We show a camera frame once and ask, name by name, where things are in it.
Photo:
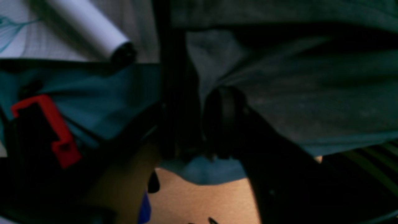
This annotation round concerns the grey T-shirt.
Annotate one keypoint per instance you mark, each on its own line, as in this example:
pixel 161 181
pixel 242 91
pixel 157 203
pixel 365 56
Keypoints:
pixel 323 73

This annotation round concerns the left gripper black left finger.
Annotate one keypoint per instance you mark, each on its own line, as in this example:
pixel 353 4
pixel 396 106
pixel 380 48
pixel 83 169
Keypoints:
pixel 105 187

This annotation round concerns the blue black clamp top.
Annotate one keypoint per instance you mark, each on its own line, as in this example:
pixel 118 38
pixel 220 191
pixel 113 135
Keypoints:
pixel 153 187

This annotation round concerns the orange black clamp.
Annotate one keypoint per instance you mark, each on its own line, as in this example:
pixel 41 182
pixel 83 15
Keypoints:
pixel 62 143

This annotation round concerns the blue table cloth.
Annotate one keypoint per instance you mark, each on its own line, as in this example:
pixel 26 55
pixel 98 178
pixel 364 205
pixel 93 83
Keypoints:
pixel 102 100

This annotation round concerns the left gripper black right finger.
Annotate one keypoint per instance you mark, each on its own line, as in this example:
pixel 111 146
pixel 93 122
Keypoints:
pixel 290 186

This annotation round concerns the white marker pen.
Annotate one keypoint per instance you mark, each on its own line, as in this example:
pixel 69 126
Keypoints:
pixel 92 24

